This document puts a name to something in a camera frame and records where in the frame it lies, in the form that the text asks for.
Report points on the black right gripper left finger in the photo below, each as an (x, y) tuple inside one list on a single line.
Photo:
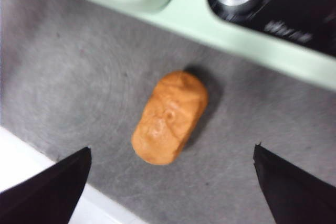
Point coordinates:
[(39, 197)]

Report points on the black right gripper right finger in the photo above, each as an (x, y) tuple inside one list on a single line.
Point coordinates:
[(302, 195)]

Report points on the brown potato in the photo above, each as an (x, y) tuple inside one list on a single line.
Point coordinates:
[(170, 116)]

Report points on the mint green breakfast machine base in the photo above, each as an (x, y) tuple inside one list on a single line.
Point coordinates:
[(236, 43)]

